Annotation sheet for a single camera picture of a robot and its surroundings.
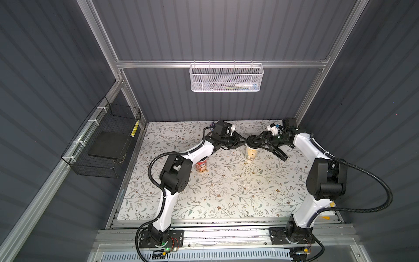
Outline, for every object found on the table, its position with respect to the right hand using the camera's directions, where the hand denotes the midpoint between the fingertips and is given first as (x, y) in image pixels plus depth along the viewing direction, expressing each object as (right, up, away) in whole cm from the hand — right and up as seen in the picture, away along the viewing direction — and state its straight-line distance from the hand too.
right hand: (260, 143), depth 89 cm
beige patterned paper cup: (-4, -7, +4) cm, 9 cm away
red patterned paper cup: (-33, -13, -2) cm, 35 cm away
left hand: (-5, -1, -3) cm, 6 cm away
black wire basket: (-77, -1, -17) cm, 78 cm away
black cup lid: (-5, 0, -3) cm, 6 cm away
